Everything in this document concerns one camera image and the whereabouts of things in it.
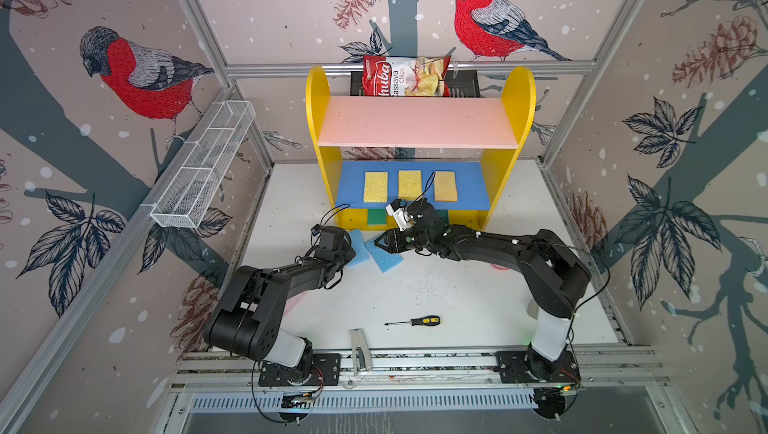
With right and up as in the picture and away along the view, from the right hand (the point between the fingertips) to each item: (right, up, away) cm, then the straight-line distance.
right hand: (375, 248), depth 86 cm
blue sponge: (+2, -5, +7) cm, 8 cm away
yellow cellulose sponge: (+10, +19, +9) cm, 23 cm away
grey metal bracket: (-4, -22, -10) cm, 24 cm away
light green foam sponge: (0, +8, +14) cm, 16 cm away
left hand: (-9, -2, +8) cm, 12 cm away
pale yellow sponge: (+22, +18, +6) cm, 29 cm away
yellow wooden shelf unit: (+29, +33, +37) cm, 57 cm away
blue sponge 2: (-5, -3, +7) cm, 10 cm away
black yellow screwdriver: (+15, -18, -7) cm, 25 cm away
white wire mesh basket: (-46, +15, -14) cm, 50 cm away
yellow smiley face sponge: (+26, +2, -29) cm, 39 cm away
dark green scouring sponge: (+22, +8, +15) cm, 28 cm away
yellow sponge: (-1, +18, +7) cm, 19 cm away
